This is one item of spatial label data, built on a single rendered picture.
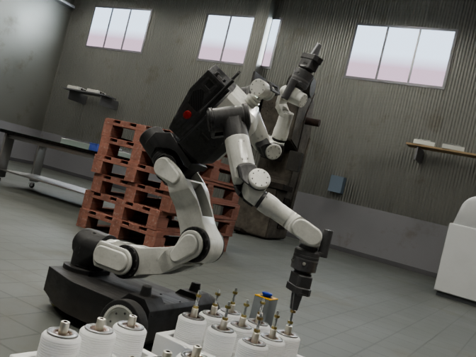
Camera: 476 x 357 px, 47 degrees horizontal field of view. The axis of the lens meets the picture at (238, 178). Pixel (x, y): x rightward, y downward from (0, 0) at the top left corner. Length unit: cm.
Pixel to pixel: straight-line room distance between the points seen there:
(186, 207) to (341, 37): 924
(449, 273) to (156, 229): 383
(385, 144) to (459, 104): 141
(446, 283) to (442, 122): 391
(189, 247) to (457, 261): 532
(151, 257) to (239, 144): 66
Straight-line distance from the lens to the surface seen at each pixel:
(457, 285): 717
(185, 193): 223
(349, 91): 1085
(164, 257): 225
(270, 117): 889
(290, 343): 193
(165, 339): 185
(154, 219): 477
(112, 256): 239
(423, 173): 1020
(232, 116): 199
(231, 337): 178
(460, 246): 716
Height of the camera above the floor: 70
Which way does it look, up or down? 1 degrees up
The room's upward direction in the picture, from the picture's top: 14 degrees clockwise
